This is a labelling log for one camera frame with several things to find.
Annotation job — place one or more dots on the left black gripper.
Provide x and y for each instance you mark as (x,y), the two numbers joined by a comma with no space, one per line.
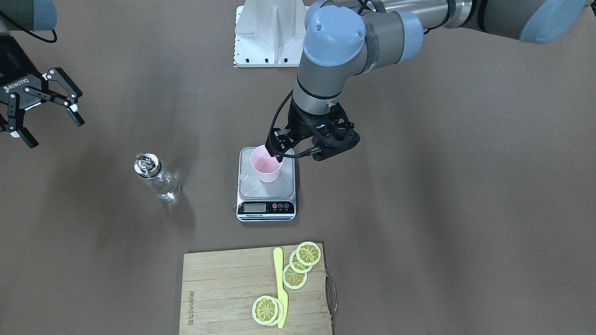
(298,122)

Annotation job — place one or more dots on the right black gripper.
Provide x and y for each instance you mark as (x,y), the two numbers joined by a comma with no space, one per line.
(15,70)

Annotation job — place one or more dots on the pink plastic cup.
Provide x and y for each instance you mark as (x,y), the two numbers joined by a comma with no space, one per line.
(267,167)

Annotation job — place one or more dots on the clear glass sauce bottle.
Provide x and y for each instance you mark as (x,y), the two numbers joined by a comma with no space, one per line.
(159,179)

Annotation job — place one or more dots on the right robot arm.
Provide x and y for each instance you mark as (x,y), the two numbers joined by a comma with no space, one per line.
(37,18)

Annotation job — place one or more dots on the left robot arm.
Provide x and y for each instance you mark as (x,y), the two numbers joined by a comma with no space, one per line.
(350,38)

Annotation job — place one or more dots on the silver digital kitchen scale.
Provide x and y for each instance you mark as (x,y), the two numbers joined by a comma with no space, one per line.
(265,201)

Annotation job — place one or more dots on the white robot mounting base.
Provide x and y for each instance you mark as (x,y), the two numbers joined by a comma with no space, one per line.
(269,33)

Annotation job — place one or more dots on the middle lemon slice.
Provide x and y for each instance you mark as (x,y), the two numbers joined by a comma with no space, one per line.
(296,265)

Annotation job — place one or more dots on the yellow plastic knife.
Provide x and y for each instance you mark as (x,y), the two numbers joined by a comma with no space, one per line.
(282,295)

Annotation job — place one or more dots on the wooden cutting board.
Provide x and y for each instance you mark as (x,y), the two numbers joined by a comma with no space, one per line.
(219,289)

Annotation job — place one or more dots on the hidden lemon slice of pair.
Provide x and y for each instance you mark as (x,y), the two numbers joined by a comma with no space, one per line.
(280,313)

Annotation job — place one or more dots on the front lemon slice of pair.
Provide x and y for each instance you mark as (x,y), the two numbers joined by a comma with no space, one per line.
(264,309)

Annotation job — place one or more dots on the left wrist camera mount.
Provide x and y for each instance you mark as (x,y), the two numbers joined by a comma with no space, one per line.
(333,134)

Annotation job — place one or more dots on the lemon slice near handle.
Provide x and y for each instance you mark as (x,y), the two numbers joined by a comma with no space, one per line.
(308,253)

